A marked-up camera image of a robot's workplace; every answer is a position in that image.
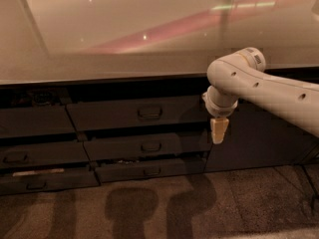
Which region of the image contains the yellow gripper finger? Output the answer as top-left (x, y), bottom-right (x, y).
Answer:
top-left (210, 118), bottom-right (229, 144)

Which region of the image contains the dark drawer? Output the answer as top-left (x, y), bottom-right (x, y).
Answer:
top-left (0, 141), bottom-right (88, 168)
top-left (67, 96), bottom-right (207, 131)
top-left (96, 156), bottom-right (205, 183)
top-left (0, 167), bottom-right (99, 195)
top-left (84, 130), bottom-right (211, 160)
top-left (0, 107), bottom-right (74, 138)

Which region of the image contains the glossy grey counter top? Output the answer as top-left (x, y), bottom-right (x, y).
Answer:
top-left (0, 0), bottom-right (319, 84)

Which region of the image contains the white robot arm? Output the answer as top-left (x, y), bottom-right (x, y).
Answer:
top-left (202, 47), bottom-right (319, 144)

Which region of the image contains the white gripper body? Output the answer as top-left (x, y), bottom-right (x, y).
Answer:
top-left (202, 86), bottom-right (238, 118)

